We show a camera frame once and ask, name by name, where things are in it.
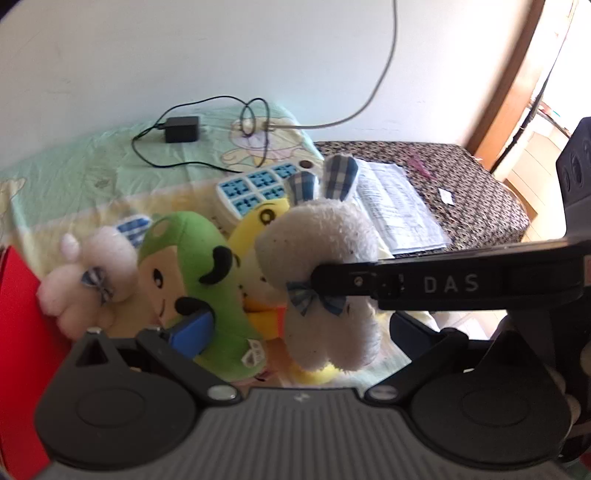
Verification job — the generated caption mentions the black power adapter with cable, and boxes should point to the black power adapter with cable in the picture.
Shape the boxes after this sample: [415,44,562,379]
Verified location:
[131,95,273,174]

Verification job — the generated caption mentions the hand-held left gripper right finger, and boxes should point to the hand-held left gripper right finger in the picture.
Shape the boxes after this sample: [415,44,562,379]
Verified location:
[365,311,492,403]

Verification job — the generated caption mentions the grey cable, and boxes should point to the grey cable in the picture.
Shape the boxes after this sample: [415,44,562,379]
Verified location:
[240,0,399,134]

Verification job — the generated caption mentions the dark patterned cloth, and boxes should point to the dark patterned cloth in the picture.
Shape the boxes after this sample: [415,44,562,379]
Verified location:
[314,141,527,252]

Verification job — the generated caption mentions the white bunny plush plaid ears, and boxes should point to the white bunny plush plaid ears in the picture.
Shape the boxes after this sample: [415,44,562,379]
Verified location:
[254,154,384,372]

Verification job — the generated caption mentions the wooden door frame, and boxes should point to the wooden door frame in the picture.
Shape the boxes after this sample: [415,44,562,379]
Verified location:
[464,0,578,174]

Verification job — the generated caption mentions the red cardboard box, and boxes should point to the red cardboard box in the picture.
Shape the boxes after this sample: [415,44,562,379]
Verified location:
[0,244,77,478]

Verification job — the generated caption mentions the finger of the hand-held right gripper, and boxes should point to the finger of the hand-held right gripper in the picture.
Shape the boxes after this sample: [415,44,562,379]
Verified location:
[310,259,379,298]

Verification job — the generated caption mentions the small pink plastic item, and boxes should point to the small pink plastic item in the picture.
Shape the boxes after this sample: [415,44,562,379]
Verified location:
[409,154,437,181]

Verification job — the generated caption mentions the person's right hand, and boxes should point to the person's right hand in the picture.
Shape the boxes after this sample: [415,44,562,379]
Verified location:
[547,369,585,464]

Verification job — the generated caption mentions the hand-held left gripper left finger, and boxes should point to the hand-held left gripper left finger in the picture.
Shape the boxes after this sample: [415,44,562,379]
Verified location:
[74,309,243,403]

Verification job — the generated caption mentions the green plush toy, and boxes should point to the green plush toy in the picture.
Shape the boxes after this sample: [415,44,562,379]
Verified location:
[137,211,269,381]

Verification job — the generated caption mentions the pale pink bunny plush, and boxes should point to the pale pink bunny plush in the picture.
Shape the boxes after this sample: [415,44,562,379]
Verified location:
[39,213,155,340]

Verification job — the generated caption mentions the stack of printed papers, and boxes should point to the stack of printed papers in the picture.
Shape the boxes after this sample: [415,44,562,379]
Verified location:
[353,159,451,254]

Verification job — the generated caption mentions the yellow tiger plush toy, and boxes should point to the yellow tiger plush toy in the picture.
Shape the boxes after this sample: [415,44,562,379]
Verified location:
[228,198,342,386]

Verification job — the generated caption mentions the white power strip blue sockets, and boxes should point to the white power strip blue sockets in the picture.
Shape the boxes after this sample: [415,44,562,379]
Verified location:
[215,159,317,232]

